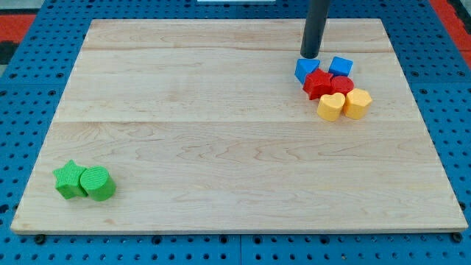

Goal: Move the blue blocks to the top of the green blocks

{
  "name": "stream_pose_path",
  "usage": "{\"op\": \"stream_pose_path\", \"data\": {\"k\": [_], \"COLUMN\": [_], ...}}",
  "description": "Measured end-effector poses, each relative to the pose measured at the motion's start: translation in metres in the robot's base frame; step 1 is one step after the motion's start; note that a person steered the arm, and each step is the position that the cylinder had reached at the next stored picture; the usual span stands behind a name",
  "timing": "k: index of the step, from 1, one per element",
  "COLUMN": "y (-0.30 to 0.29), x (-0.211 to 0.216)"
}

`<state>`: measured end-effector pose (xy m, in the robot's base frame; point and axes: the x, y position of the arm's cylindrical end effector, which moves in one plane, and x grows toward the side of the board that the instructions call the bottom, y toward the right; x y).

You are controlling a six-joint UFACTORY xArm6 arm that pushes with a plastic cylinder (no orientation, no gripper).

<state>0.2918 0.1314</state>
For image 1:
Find blue cube block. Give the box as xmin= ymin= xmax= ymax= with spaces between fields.
xmin=328 ymin=57 xmax=353 ymax=77

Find light wooden board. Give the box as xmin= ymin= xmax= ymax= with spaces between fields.
xmin=11 ymin=19 xmax=468 ymax=235

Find red star block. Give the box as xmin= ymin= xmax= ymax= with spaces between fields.
xmin=302 ymin=68 xmax=333 ymax=100

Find green star block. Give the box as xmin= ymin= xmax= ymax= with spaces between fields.
xmin=52 ymin=160 xmax=88 ymax=199

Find red cylinder block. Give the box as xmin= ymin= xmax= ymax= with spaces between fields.
xmin=330 ymin=76 xmax=355 ymax=96

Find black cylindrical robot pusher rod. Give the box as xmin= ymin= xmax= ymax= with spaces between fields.
xmin=300 ymin=0 xmax=330 ymax=59

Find green cylinder block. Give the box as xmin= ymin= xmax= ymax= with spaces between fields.
xmin=80 ymin=166 xmax=116 ymax=202

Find yellow heart block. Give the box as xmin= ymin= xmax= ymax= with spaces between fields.
xmin=316 ymin=93 xmax=345 ymax=121

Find blue triangle block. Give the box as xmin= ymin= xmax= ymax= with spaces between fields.
xmin=294 ymin=58 xmax=320 ymax=84

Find yellow hexagon block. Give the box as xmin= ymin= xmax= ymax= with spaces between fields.
xmin=343 ymin=88 xmax=372 ymax=119

